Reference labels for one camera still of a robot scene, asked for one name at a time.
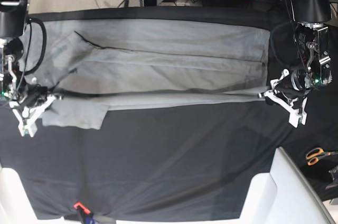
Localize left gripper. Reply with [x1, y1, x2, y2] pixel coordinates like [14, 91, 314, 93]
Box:
[258, 69, 308, 128]

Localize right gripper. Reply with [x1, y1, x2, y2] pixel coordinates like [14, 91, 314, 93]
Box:
[9, 77, 63, 137]

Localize grey T-shirt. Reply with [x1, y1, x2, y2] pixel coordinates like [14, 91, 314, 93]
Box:
[26, 19, 270, 129]

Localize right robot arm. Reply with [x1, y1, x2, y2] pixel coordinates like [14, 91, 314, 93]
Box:
[1, 0, 63, 137]

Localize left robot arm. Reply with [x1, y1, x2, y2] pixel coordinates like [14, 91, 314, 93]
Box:
[259, 0, 332, 127]

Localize white plastic container right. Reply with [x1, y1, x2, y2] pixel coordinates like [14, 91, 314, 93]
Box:
[239, 147, 335, 223]

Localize white plastic container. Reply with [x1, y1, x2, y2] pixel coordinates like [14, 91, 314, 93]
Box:
[239, 147, 335, 223]
[1, 166, 37, 223]

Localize black table cloth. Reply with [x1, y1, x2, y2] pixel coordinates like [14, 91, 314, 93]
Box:
[1, 7, 337, 222]

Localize white plastic container left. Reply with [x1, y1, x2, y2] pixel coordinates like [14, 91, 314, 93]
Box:
[1, 166, 37, 223]

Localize orange blue clamp front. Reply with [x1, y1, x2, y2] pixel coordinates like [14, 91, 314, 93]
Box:
[73, 202, 96, 224]

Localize orange handled scissors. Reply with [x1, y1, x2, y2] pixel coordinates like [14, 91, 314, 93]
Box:
[305, 147, 337, 166]

